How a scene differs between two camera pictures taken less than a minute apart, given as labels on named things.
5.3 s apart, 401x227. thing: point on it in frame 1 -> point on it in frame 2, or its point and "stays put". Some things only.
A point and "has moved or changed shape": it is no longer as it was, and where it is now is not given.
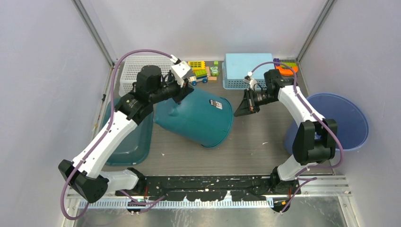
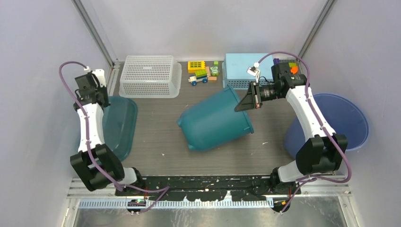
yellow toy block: x=197 y=65 stays put
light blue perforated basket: x=236 y=66 stays put
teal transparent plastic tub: x=136 y=148 has moved or changed shape
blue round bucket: x=343 y=116 stays put
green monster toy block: x=214 y=70 stays put
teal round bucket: x=201 y=117 has moved or changed shape
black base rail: x=248 y=187 stays put
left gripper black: x=182 y=92 -> x=104 y=90
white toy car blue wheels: x=200 y=75 stays put
